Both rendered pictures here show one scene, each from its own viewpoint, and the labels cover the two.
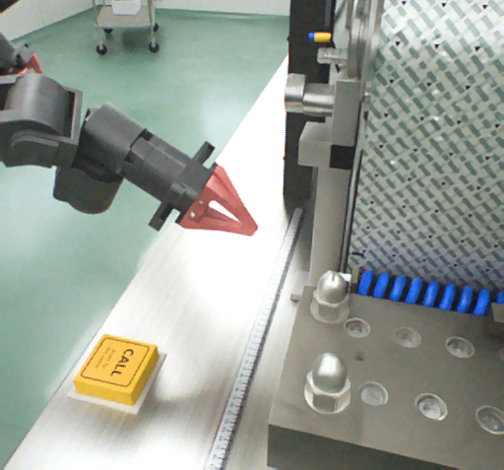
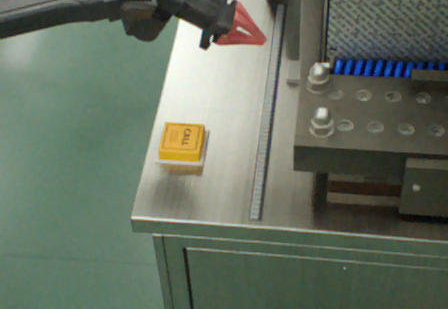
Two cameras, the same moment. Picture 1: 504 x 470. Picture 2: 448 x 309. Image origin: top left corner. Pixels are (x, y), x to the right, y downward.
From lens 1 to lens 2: 0.90 m
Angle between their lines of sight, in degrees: 13
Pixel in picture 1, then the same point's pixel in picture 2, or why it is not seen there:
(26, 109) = not seen: outside the picture
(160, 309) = (194, 102)
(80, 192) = (145, 29)
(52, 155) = (143, 13)
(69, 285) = not seen: outside the picture
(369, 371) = (343, 115)
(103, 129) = not seen: outside the picture
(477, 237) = (403, 31)
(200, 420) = (243, 163)
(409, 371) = (365, 113)
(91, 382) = (171, 150)
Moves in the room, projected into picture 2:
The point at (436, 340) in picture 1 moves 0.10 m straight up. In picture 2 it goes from (380, 94) to (387, 46)
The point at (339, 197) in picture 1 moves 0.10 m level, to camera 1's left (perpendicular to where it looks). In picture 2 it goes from (317, 9) to (257, 16)
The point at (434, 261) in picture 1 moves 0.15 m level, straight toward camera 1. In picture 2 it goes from (380, 48) to (360, 112)
